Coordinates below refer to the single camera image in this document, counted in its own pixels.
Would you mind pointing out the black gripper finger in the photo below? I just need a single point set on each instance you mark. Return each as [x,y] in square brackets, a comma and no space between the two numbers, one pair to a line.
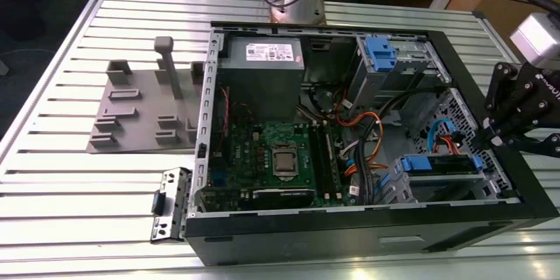
[499,90]
[538,146]

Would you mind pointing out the hard disk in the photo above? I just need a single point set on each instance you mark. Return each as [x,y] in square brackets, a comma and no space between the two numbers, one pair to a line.
[451,163]

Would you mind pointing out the metal disk bay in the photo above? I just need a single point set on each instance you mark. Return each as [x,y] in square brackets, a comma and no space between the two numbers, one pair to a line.
[438,180]

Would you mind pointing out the wooden cabinet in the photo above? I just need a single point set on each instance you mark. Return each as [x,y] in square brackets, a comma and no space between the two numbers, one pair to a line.
[494,14]

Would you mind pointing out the metal optical drive cage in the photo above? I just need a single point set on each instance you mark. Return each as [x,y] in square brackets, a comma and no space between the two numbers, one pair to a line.
[372,86]

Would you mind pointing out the blue drive latch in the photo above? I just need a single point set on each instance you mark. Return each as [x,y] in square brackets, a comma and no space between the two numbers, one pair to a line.
[378,53]

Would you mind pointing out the green RAM stick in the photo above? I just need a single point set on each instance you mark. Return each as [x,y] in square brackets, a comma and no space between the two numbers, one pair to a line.
[335,168]

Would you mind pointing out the black RAM slot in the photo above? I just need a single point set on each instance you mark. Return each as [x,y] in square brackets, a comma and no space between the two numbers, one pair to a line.
[318,162]

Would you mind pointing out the silver CPU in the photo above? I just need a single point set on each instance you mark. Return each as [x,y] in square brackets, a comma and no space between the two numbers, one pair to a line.
[286,161]

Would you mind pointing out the grey power supply unit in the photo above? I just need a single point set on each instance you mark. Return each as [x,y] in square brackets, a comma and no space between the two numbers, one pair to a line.
[263,90]

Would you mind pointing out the black graphics card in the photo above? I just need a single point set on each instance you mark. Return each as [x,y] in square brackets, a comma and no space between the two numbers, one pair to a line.
[284,195]

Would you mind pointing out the green motherboard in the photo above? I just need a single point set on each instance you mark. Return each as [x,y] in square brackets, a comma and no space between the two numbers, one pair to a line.
[250,149]

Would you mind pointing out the black open PC case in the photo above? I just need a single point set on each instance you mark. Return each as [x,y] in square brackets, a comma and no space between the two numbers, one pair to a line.
[306,237]

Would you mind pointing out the grey plastic parts rack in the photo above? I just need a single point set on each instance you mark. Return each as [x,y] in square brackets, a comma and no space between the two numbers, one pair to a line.
[140,129]

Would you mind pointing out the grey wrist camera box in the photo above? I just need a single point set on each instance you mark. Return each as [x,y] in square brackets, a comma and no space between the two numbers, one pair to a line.
[536,40]

